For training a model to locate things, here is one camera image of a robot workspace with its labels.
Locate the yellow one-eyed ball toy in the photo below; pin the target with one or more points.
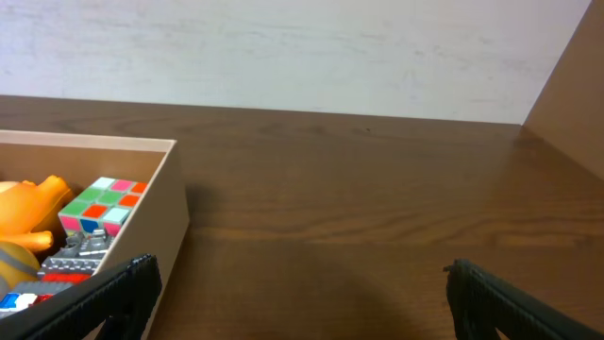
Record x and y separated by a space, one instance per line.
18 264

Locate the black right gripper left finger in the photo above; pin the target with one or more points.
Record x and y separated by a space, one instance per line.
117 302

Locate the white cardboard box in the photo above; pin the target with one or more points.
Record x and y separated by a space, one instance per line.
158 223

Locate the orange dinosaur toy figure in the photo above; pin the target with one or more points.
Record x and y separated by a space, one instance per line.
30 211

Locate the multicoloured puzzle cube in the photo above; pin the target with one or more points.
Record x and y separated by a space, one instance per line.
104 205

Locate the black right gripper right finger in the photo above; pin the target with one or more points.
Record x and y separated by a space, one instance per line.
485 307

